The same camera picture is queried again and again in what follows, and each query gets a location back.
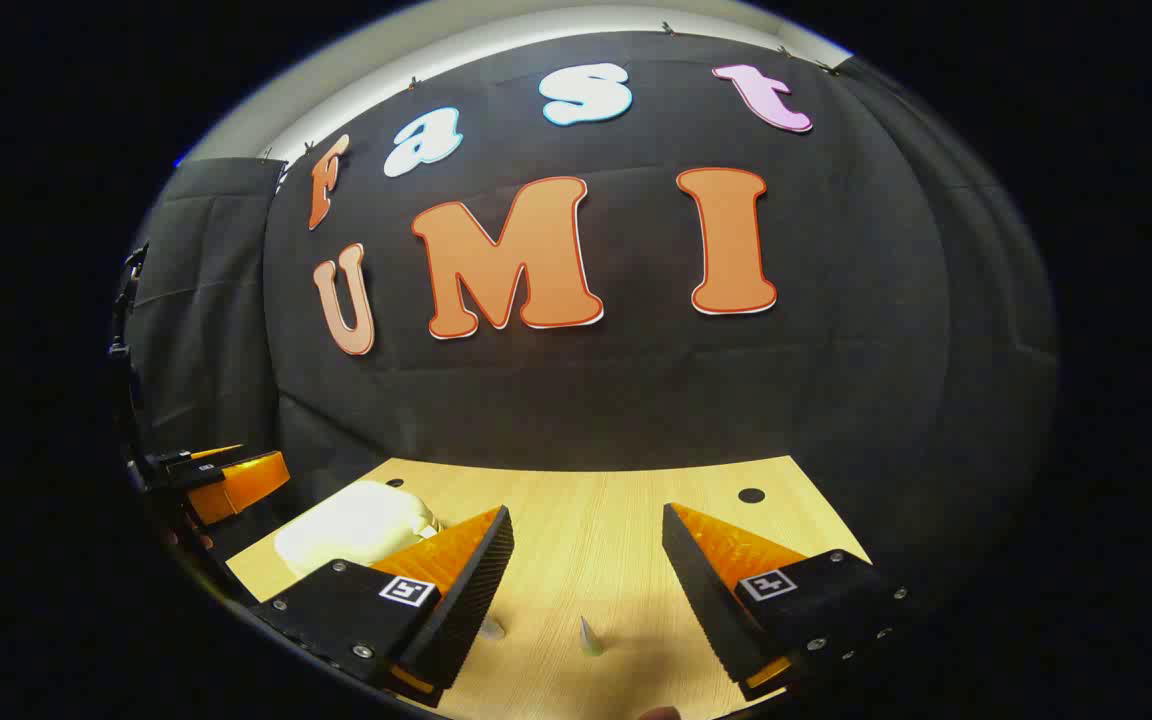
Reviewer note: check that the white tube with printed label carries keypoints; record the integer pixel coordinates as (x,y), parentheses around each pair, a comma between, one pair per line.
(591,640)

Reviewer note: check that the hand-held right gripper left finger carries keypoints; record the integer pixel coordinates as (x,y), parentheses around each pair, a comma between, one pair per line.
(471,600)

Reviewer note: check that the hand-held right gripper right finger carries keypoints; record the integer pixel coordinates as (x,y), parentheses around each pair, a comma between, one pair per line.
(706,600)

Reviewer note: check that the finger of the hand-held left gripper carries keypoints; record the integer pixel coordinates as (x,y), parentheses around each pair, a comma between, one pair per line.
(186,470)
(241,485)

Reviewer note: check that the pale yellow suitcase bag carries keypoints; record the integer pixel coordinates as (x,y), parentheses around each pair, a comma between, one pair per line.
(346,525)

